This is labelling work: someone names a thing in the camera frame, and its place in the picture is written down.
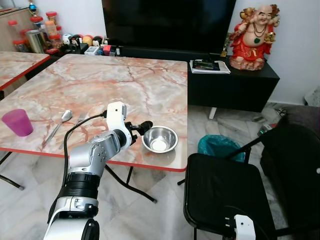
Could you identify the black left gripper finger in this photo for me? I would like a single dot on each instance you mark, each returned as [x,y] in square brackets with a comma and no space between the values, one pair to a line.
[142,132]
[146,124]

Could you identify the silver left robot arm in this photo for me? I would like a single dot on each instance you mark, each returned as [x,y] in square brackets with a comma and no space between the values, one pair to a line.
[92,155]

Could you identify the stainless steel bowl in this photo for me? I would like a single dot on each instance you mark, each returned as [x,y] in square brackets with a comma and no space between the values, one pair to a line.
[160,141]

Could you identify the large marble folding table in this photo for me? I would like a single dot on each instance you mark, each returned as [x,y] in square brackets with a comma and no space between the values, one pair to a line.
[115,85]

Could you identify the metal fork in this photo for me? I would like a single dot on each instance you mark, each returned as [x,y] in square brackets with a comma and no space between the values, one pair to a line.
[75,126]

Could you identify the metal spoon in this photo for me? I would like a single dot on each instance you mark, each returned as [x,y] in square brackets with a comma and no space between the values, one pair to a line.
[65,116]

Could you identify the bin with teal bag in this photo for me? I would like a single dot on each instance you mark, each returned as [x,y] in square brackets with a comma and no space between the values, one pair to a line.
[217,146]

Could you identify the small red box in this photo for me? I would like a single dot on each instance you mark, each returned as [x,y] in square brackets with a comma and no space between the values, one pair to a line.
[106,50]

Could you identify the stack of magazines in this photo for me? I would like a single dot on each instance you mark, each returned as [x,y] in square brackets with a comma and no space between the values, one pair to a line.
[210,66]

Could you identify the small white box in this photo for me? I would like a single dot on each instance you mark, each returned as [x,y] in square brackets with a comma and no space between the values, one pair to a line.
[91,50]

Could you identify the black television cabinet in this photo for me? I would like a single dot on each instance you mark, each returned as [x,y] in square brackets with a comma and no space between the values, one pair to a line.
[232,87]

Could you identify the black folding chair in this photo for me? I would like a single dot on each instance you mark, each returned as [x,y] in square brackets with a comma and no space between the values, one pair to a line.
[225,190]

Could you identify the black flat screen television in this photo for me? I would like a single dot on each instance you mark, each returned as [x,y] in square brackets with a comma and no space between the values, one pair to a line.
[167,22]

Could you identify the purple plastic cup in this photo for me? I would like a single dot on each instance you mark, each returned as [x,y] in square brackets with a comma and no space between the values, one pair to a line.
[17,123]

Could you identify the grey sofa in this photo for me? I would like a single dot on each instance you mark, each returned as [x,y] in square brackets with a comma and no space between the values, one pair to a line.
[302,117]

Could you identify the steel tumbler canister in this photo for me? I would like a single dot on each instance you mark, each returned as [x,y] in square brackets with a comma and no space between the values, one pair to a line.
[36,41]

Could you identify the small marble side table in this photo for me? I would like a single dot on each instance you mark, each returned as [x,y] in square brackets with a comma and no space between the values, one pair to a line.
[17,62]

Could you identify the tall red lid jar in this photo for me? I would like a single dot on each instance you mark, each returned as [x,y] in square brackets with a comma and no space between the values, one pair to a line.
[51,25]

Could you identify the red laughing Buddha statue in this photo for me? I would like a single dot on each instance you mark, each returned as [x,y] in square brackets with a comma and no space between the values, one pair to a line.
[252,42]

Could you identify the small red lid jar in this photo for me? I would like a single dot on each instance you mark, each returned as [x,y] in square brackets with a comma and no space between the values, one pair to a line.
[20,46]

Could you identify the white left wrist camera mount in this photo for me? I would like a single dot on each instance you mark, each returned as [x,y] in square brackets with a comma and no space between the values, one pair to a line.
[116,116]

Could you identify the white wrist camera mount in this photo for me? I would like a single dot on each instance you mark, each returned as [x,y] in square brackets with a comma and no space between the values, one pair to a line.
[116,116]
[245,227]

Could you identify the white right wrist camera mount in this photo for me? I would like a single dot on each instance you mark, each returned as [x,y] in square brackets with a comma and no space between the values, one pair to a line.
[245,227]

